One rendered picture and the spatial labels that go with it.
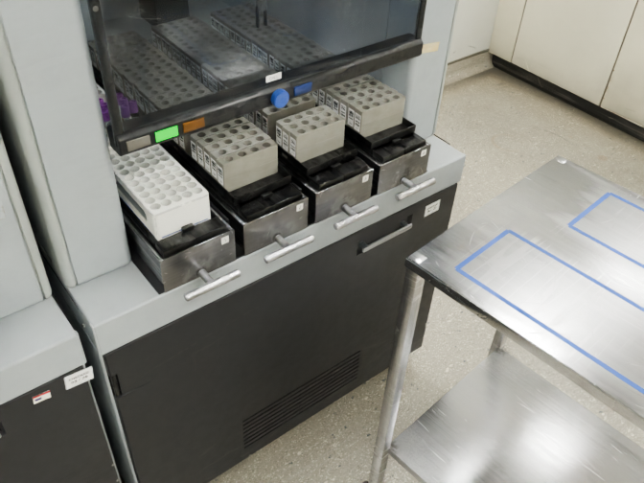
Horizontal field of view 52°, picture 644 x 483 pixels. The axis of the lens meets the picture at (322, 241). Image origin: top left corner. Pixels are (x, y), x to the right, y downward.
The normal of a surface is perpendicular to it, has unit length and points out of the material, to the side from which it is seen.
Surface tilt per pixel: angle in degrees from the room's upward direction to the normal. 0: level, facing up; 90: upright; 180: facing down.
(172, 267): 90
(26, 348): 0
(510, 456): 0
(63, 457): 90
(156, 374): 90
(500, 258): 0
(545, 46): 90
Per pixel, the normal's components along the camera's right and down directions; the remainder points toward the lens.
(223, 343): 0.62, 0.54
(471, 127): 0.04, -0.75
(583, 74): -0.79, 0.37
